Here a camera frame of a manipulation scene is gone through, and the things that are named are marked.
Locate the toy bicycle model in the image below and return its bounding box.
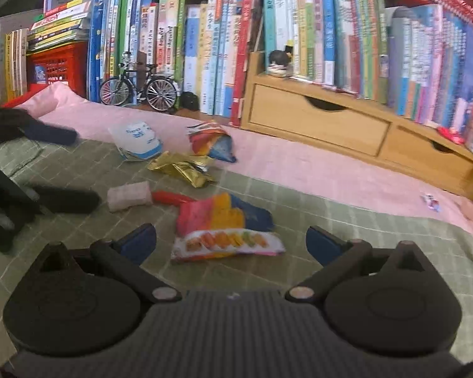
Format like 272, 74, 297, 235
99, 51, 180, 112

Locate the green checked blanket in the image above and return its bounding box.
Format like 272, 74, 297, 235
0, 138, 473, 363

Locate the red bed rail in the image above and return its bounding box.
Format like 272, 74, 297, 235
2, 83, 44, 109

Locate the colourful foil snack packet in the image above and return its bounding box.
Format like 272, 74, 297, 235
187, 121, 237, 163

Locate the red sausage stick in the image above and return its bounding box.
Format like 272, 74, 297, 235
153, 191, 196, 206

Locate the stack of flat workbooks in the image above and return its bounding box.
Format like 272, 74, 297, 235
27, 0, 93, 52

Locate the red plastic crate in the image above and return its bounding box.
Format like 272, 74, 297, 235
27, 43, 88, 99

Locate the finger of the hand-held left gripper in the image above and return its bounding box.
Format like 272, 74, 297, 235
35, 189, 101, 213
25, 120, 79, 146

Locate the white candy print packet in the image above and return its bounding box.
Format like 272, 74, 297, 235
171, 228, 286, 264

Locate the small black-haired figurine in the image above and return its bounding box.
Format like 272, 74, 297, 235
267, 45, 294, 77

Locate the small white box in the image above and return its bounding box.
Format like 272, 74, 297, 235
43, 0, 75, 13

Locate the small red toy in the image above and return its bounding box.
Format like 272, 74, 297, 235
437, 126, 466, 144

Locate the gold foil wrapper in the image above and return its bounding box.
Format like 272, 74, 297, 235
148, 150, 217, 188

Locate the row of children's picture books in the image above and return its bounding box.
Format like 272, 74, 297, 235
87, 0, 261, 127

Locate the white plastic packet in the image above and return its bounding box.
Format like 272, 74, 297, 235
108, 121, 164, 162

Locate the row of pale upright books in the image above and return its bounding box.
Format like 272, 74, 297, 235
0, 24, 29, 107

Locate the pink sponge block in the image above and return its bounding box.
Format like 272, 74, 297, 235
107, 181, 154, 212

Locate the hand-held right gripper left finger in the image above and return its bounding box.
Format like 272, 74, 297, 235
33, 223, 182, 304

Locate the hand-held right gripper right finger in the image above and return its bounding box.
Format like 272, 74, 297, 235
285, 226, 438, 304

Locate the rainbow striped snack packet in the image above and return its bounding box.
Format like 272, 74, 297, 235
177, 193, 274, 237

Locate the row of colourful paperback books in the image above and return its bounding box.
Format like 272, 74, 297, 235
258, 0, 473, 135

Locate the small wrapped candy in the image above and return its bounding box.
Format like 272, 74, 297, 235
420, 193, 440, 211

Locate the wooden drawer organizer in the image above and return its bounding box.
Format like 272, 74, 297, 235
240, 51, 473, 201

